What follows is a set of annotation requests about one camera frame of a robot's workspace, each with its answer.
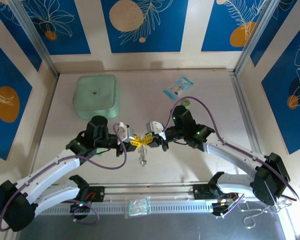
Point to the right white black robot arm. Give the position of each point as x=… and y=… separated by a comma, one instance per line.
x=230, y=152

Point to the aluminium side rail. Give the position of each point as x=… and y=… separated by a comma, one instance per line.
x=247, y=110

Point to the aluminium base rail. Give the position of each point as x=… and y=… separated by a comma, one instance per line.
x=150, y=191

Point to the clear plastic bag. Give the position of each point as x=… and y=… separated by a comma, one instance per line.
x=137, y=206

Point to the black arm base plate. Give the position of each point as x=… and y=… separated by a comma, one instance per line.
x=97, y=193
x=200, y=192

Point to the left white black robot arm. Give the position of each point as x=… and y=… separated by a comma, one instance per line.
x=52, y=167

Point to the black controller board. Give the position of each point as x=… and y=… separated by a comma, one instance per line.
x=78, y=208
x=221, y=208

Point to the green cylindrical container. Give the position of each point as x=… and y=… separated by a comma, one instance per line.
x=186, y=102

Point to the blue wet wipes packet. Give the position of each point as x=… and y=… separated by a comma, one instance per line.
x=178, y=87

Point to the mint green zip pouch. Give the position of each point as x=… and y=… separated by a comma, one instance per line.
x=95, y=92

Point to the aluminium frame post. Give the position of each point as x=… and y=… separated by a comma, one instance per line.
x=32, y=32
x=257, y=32

